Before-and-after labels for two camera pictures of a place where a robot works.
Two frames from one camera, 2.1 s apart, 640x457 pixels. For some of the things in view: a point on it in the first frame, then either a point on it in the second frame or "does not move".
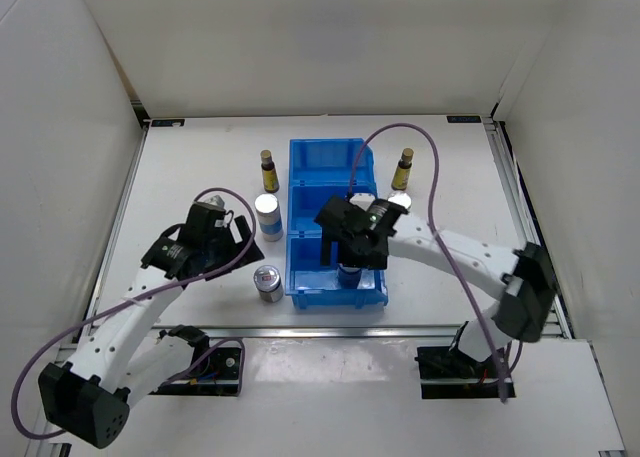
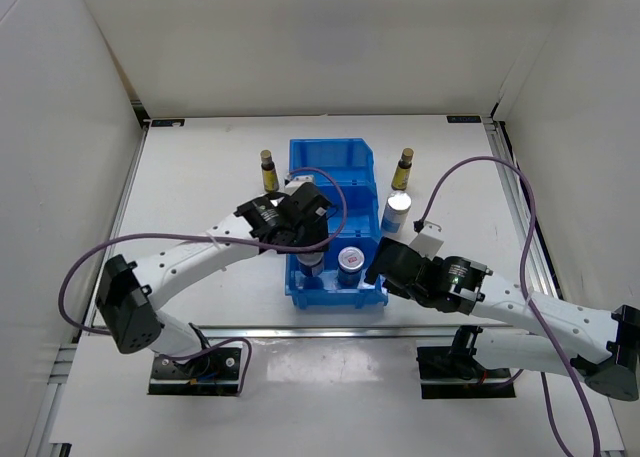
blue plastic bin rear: [331, 162] does not move
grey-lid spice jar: [268, 282] → [311, 263]
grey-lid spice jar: [349, 277] does not move
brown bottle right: [400, 179] does not move
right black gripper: [374, 261] → [392, 288]
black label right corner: [463, 118] does not move
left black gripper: [235, 248] → [318, 233]
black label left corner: [167, 122] does not move
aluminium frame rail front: [327, 331] does not move
